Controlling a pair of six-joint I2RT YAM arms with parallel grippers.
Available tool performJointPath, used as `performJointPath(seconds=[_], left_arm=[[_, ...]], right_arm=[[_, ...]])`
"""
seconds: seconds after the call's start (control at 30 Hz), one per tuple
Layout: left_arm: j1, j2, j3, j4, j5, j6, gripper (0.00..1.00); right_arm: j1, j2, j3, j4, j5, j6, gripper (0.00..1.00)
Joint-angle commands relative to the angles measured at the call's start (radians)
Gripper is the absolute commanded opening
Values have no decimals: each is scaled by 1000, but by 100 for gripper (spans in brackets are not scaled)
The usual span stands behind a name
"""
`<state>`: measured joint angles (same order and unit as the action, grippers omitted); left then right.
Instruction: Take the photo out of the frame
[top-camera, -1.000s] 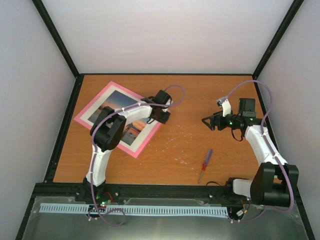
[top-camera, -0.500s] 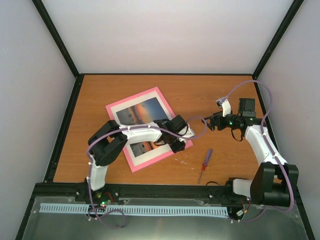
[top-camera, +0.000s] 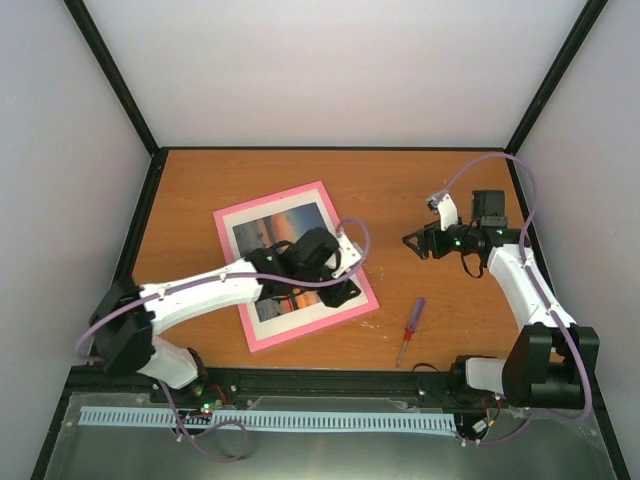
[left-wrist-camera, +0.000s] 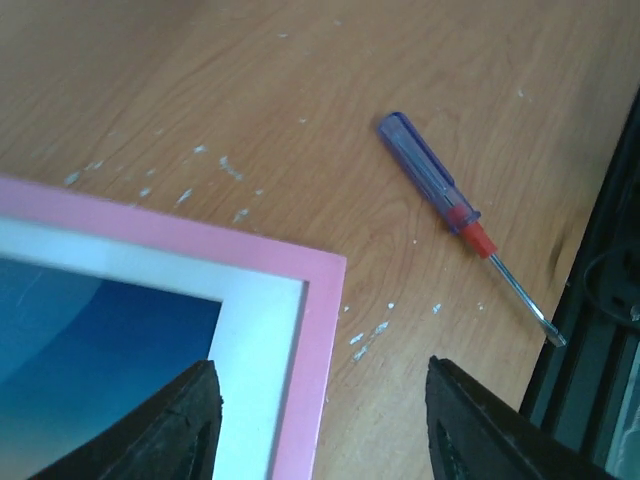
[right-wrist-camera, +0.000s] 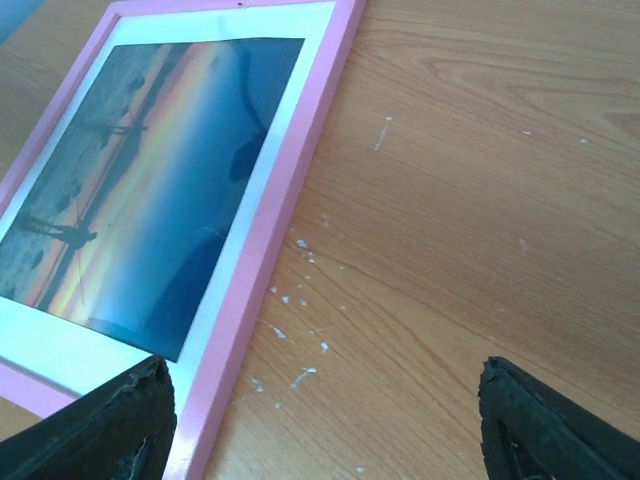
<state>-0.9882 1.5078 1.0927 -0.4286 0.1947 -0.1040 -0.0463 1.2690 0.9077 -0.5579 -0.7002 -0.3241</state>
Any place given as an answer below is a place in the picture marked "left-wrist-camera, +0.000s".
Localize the blue red screwdriver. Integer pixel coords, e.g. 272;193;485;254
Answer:
377;112;567;347

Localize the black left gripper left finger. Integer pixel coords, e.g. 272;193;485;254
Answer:
32;360;223;479

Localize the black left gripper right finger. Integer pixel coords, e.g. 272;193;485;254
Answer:
425;356;612;479

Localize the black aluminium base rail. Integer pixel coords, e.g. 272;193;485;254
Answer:
520;102;639;479

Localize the pink photo frame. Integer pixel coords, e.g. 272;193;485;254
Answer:
1;178;346;479

